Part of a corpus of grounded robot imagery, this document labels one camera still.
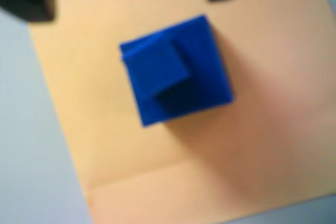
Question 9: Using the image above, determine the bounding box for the tiny blue cube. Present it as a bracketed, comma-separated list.
[121, 37, 191, 99]

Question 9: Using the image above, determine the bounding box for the orange paper square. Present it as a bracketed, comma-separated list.
[27, 0, 336, 224]

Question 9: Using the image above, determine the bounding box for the small blue cube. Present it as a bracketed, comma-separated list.
[119, 13, 235, 127]

